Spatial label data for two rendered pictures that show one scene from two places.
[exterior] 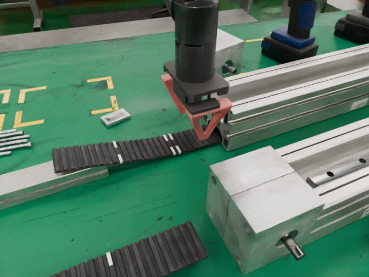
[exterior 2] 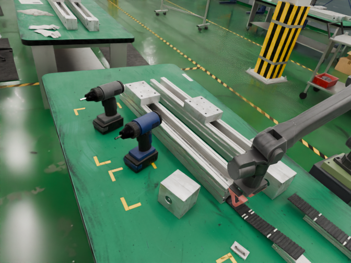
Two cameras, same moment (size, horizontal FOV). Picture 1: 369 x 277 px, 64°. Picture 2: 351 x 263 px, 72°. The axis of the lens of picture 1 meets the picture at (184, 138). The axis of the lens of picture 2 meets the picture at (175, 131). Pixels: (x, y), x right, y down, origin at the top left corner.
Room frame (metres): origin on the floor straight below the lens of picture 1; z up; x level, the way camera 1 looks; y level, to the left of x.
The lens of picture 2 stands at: (0.82, 0.43, 1.48)
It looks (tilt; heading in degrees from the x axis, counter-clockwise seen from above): 37 degrees down; 252
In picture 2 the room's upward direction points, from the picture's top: 10 degrees clockwise
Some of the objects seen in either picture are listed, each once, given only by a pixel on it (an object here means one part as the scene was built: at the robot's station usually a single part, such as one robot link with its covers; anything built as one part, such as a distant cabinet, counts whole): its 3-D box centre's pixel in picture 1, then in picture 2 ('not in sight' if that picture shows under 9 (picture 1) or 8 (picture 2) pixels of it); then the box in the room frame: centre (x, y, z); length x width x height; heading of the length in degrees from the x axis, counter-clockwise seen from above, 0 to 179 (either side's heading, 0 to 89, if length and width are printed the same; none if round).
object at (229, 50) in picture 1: (214, 62); (180, 191); (0.60, -0.07, 0.83); 0.11 x 0.10 x 0.10; 37
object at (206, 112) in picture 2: not in sight; (202, 111); (0.40, -0.50, 0.87); 0.16 x 0.11 x 0.07; 114
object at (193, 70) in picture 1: (195, 61); (252, 177); (0.39, -0.02, 0.94); 0.10 x 0.07 x 0.07; 24
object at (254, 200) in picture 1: (263, 215); (276, 177); (0.21, -0.10, 0.83); 0.12 x 0.09 x 0.10; 24
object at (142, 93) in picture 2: not in sight; (141, 95); (0.67, -0.65, 0.87); 0.16 x 0.11 x 0.07; 114
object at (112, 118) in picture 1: (115, 117); (240, 250); (0.46, 0.13, 0.78); 0.05 x 0.03 x 0.01; 127
